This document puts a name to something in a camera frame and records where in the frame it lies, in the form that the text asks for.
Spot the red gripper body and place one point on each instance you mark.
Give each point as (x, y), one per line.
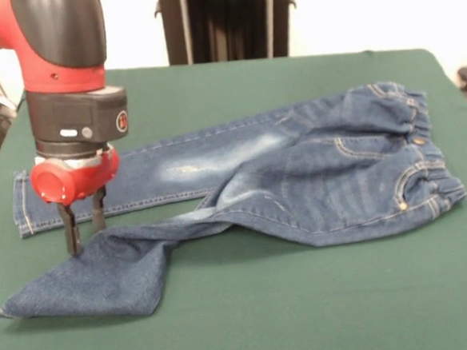
(73, 182)

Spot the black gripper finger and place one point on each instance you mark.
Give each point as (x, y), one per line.
(71, 230)
(98, 210)

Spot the blue denim jeans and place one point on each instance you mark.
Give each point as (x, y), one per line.
(298, 178)

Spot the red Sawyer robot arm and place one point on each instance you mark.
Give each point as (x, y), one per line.
(66, 74)

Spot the dark green table cloth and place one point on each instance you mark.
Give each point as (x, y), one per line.
(268, 321)

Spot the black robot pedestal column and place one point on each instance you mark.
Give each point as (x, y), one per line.
(175, 27)

